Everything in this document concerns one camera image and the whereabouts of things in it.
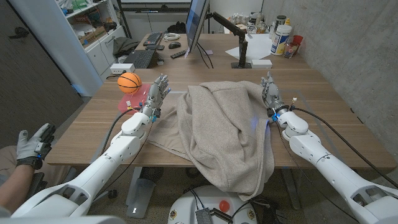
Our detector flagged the black laptop keyboard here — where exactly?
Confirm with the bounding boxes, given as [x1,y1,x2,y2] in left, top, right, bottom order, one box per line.
[123,49,156,69]

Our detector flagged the white canister with blue label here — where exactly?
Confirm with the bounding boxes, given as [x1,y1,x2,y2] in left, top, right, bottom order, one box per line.
[270,24,293,57]

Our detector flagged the grey metal heatsink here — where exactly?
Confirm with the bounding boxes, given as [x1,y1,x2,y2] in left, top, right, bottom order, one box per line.
[195,207,214,224]

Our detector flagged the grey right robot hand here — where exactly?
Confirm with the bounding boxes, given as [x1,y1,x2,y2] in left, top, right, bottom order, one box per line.
[260,71,290,118]

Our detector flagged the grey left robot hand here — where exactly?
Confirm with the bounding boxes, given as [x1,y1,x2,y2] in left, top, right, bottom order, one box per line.
[141,73,172,118]

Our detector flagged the clear glass jar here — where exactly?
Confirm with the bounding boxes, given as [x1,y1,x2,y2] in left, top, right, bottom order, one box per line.
[283,42,299,59]

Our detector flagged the orange basketball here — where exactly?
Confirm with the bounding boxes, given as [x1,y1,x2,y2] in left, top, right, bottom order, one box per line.
[117,72,143,95]

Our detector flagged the beige trousers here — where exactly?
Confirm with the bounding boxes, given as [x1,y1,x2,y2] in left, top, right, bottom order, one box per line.
[0,145,74,187]

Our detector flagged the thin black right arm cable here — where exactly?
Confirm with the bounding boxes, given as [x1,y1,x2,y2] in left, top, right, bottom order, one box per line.
[275,121,358,222]

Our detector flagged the white robot torso base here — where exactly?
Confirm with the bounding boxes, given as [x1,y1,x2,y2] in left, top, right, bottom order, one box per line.
[167,185,258,224]

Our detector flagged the grey table leg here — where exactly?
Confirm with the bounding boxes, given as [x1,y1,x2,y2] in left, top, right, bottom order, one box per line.
[281,167,301,210]

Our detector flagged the small white box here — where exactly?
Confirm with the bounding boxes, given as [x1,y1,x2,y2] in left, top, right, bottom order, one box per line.
[250,58,273,70]

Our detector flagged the white shelf cabinet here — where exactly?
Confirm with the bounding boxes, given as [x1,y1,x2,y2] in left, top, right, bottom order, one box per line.
[9,0,127,97]

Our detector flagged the beige coat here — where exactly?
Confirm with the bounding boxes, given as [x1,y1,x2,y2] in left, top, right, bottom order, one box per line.
[147,80,276,202]

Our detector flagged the person's gloved hand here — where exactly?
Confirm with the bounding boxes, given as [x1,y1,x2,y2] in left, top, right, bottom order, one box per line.
[16,123,57,170]

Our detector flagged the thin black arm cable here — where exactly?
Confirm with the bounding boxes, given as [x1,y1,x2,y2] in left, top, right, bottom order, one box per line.
[275,121,358,222]
[101,121,154,195]

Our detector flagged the white paper sheet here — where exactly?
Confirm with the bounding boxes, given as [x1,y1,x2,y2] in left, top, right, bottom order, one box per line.
[224,33,274,61]

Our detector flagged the grey-green cloth bundle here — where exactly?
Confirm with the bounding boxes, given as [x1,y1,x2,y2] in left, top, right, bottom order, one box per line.
[112,36,141,58]

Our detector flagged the grey table foot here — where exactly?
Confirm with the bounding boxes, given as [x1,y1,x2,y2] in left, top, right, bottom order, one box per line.
[126,167,156,219]

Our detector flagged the pink plastic box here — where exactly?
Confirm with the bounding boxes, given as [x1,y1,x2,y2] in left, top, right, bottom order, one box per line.
[117,83,152,115]

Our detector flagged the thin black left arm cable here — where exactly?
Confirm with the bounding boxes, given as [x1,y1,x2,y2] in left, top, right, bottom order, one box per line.
[101,121,154,195]

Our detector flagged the black desktop keyboard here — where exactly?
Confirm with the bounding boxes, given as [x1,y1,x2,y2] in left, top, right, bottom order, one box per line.
[142,32,164,47]

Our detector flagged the white robot chest cover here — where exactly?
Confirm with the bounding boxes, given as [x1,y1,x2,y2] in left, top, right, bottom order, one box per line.
[0,215,125,224]

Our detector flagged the white power box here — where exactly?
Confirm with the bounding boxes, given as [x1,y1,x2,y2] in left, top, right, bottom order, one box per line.
[109,63,136,75]

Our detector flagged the black remote control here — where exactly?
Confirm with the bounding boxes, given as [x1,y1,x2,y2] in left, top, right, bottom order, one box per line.
[170,49,189,60]

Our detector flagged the cardboard box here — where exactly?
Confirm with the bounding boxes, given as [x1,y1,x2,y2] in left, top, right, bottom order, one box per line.
[78,26,107,47]

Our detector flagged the black bag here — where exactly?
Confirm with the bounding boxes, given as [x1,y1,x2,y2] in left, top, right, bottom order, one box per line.
[167,21,187,34]

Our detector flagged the coiled white cable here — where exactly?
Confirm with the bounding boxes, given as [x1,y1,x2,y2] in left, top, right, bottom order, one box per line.
[162,32,181,42]

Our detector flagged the computer monitor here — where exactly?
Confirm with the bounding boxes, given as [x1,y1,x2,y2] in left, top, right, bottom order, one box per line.
[185,0,210,54]

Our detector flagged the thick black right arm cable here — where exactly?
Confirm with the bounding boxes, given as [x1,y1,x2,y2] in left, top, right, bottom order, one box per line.
[290,106,398,189]

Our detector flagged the person's bare forearm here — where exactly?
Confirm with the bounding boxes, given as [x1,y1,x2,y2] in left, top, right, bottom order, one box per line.
[0,163,35,215]

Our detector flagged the black door handle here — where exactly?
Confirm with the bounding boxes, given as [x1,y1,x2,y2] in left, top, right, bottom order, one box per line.
[8,26,30,40]

